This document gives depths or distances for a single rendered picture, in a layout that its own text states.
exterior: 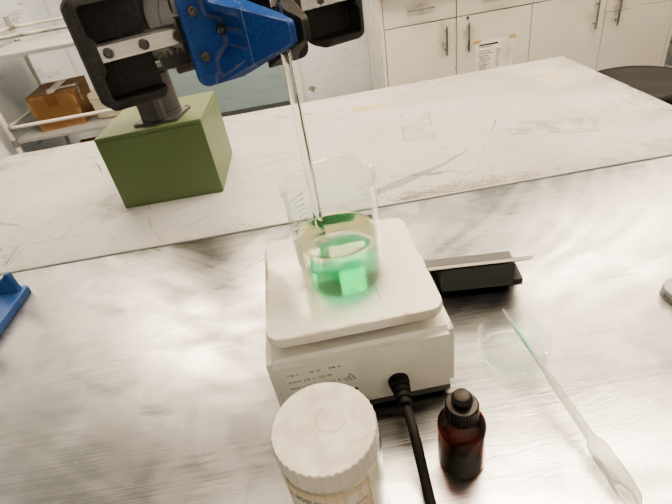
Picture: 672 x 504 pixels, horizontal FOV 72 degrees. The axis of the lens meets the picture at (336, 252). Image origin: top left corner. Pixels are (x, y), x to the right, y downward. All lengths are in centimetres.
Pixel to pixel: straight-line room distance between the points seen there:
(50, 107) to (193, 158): 198
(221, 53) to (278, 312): 17
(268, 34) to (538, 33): 279
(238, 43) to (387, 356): 22
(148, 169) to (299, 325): 46
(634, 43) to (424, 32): 122
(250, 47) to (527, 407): 30
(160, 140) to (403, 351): 49
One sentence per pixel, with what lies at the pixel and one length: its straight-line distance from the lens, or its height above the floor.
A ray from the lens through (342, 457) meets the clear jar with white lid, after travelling 26.
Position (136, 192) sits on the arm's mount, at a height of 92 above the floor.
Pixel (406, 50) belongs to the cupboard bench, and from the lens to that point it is 279.
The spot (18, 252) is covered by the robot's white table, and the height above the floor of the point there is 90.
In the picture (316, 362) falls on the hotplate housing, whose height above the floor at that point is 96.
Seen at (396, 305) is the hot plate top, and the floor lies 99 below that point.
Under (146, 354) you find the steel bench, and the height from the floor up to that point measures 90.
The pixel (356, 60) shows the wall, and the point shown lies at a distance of 334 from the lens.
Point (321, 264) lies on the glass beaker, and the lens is 30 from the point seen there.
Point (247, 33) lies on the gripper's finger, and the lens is 28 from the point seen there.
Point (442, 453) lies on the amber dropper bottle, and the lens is 33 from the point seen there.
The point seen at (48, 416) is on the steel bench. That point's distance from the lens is 48.
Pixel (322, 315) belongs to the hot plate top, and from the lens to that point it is 31.
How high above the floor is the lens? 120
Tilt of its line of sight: 35 degrees down
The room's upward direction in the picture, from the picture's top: 10 degrees counter-clockwise
